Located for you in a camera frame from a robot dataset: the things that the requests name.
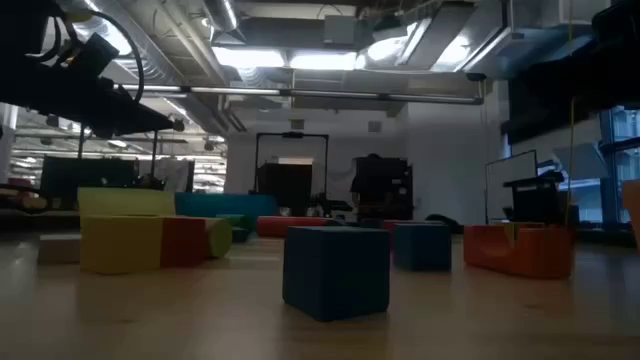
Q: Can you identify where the tilted grey panel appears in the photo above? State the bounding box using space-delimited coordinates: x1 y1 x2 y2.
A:
552 142 611 181

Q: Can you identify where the white sheet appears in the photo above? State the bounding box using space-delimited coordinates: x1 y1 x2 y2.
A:
139 157 196 194

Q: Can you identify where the silver ribbed duct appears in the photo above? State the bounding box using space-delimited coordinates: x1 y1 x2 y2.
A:
114 24 221 116

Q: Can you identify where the wide black screen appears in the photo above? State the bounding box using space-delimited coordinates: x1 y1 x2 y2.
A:
39 156 140 201

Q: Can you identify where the blue wooden cube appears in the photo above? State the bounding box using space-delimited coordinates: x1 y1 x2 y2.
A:
392 222 453 272
282 225 392 323

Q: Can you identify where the long horizontal pipe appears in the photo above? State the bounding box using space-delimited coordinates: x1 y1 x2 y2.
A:
114 83 484 106

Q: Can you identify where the window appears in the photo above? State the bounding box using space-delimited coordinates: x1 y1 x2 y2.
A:
599 107 640 224

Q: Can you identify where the black camera cable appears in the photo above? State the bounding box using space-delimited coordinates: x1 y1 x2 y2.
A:
74 8 146 106

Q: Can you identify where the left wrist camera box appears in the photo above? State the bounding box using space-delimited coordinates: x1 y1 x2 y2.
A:
67 32 121 84

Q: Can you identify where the red wooden arch block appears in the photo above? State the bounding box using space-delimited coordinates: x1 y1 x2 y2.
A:
462 223 575 280

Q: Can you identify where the teal plastic bin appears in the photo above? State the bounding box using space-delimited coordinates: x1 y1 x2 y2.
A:
173 192 279 232

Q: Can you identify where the yellow translucent bin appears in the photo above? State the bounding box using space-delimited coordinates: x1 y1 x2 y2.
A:
77 187 177 218

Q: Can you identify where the black desk with monitor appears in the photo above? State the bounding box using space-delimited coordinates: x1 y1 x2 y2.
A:
502 169 571 225

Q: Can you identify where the orange translucent bin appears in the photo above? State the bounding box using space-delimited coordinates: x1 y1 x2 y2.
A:
622 179 640 250

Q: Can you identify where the dark green cylinder block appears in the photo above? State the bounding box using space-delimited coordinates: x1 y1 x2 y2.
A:
215 213 257 232

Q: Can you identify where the grey ceiling box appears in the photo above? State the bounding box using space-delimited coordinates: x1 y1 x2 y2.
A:
323 14 357 46

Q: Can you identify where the black gantry frame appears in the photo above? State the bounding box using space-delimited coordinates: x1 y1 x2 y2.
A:
254 131 330 201
77 124 160 191

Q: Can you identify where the black cable loop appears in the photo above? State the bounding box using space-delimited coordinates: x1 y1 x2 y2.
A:
424 213 465 235

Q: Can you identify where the whiteboard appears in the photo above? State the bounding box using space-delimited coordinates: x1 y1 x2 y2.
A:
484 148 539 225

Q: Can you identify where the ceiling light panel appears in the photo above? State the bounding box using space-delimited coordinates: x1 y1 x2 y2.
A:
212 45 286 69
289 50 359 71

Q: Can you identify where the silver round duct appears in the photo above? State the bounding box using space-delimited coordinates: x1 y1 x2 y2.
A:
202 0 246 46

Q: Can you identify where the yellow wooden cube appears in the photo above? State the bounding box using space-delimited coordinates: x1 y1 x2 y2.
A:
79 214 164 275

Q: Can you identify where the natural wooden plank block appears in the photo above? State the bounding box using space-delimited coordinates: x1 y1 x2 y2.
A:
36 232 82 265

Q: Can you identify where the lime green cylinder block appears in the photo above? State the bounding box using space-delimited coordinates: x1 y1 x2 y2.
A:
204 217 234 260

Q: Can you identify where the black cabinet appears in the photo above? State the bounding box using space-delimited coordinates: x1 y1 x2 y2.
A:
355 156 415 221

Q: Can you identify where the silver rectangular duct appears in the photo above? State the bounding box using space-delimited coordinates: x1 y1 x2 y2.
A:
394 0 516 74

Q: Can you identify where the red cylinder block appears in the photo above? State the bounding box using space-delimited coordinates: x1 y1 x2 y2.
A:
298 215 329 238

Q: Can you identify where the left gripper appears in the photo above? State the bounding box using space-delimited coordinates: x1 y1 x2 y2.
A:
0 64 186 137

